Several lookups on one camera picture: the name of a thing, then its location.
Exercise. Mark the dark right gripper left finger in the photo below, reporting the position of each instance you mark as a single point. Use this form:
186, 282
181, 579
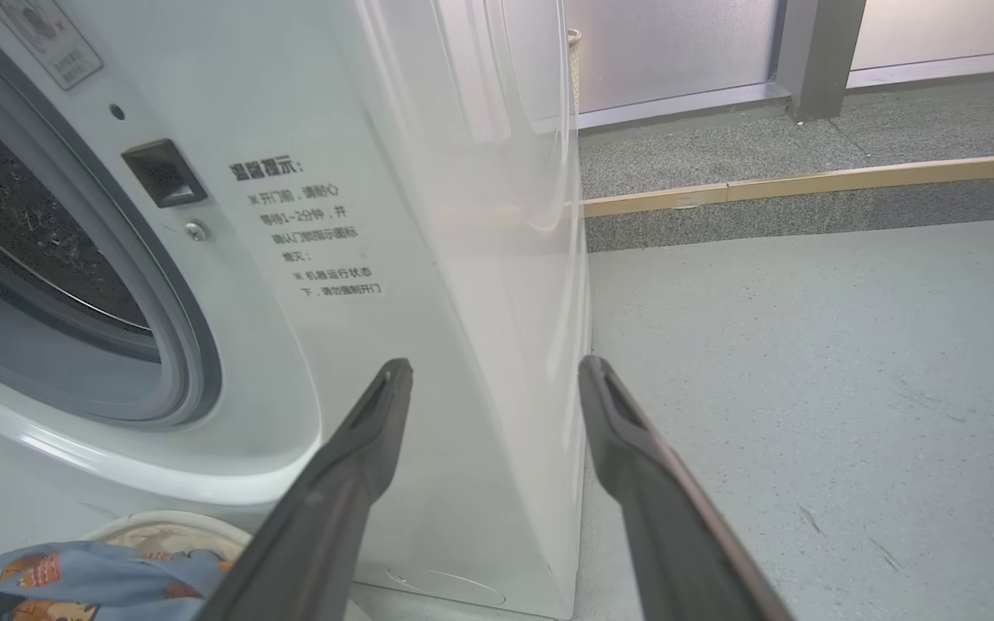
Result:
324, 535

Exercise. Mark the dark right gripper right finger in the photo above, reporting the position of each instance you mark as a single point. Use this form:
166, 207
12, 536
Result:
670, 535

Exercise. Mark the blue orange-print garment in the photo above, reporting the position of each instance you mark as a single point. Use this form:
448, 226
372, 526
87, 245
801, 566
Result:
100, 582

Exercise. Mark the cream canvas laundry basket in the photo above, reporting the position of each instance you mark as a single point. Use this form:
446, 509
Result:
178, 528

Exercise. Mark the white front-load washing machine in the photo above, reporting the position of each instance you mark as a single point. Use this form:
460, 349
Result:
428, 259

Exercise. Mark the silver latch screw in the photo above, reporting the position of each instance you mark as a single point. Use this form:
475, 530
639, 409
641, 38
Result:
197, 230

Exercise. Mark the wooden floor strip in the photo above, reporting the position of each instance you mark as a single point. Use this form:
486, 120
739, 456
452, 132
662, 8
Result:
808, 183

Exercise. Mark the dark grey pillar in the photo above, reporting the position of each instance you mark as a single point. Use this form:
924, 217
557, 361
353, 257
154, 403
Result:
820, 52

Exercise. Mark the grey warning sticker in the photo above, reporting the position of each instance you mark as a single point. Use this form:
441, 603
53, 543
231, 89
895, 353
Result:
53, 39

